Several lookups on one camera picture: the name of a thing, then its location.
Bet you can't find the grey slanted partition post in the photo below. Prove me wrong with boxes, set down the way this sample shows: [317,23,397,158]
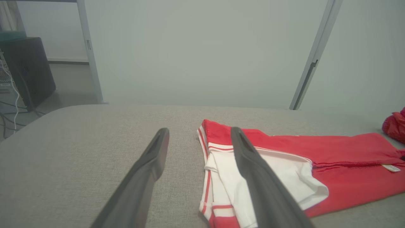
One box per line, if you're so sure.
[76,0,107,105]

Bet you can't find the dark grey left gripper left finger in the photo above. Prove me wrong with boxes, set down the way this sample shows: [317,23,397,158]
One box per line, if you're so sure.
[90,128,170,228]

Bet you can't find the white mesh computer case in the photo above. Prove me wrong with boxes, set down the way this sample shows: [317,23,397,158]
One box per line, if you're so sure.
[0,52,15,95]

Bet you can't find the white cable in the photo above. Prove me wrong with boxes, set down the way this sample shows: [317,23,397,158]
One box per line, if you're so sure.
[0,58,21,116]

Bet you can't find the red jersey white sleeves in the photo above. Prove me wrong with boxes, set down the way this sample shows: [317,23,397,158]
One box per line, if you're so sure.
[196,119,405,228]

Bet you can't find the black computer tower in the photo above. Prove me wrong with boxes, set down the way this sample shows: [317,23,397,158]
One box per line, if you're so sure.
[0,37,57,111]

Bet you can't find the grey double partition post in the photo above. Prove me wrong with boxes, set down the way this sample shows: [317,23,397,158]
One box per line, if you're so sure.
[288,0,344,111]

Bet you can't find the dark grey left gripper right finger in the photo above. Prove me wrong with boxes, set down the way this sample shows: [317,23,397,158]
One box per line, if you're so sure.
[231,127,316,228]

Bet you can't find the red basketball shorts white stripe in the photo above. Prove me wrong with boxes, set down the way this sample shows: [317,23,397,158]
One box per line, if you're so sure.
[382,107,405,145]

